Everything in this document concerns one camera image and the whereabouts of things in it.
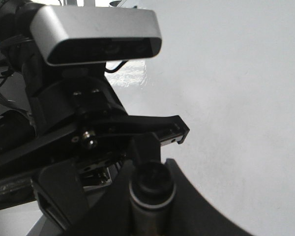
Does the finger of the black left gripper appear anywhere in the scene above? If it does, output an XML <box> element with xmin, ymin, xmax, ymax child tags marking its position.
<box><xmin>32</xmin><ymin>132</ymin><xmax>161</xmax><ymax>231</ymax></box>

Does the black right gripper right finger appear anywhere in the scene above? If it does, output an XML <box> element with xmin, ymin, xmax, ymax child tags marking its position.
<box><xmin>165</xmin><ymin>159</ymin><xmax>251</xmax><ymax>236</ymax></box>

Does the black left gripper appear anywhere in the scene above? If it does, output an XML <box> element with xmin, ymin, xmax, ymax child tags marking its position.
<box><xmin>24</xmin><ymin>61</ymin><xmax>190</xmax><ymax>157</ymax></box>

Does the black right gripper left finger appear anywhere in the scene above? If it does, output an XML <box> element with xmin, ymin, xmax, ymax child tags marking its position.
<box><xmin>66</xmin><ymin>160</ymin><xmax>134</xmax><ymax>236</ymax></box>

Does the black white whiteboard marker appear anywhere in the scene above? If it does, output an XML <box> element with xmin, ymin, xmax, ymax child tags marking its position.
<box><xmin>129</xmin><ymin>161</ymin><xmax>177</xmax><ymax>236</ymax></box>

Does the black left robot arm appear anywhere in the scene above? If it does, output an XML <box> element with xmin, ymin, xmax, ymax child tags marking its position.
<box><xmin>0</xmin><ymin>0</ymin><xmax>189</xmax><ymax>236</ymax></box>

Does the black cable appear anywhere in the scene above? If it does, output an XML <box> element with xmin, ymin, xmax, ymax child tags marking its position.
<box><xmin>104</xmin><ymin>60</ymin><xmax>128</xmax><ymax>74</ymax></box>

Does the silver depth camera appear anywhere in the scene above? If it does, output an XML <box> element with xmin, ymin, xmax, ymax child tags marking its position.
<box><xmin>29</xmin><ymin>5</ymin><xmax>162</xmax><ymax>66</ymax></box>

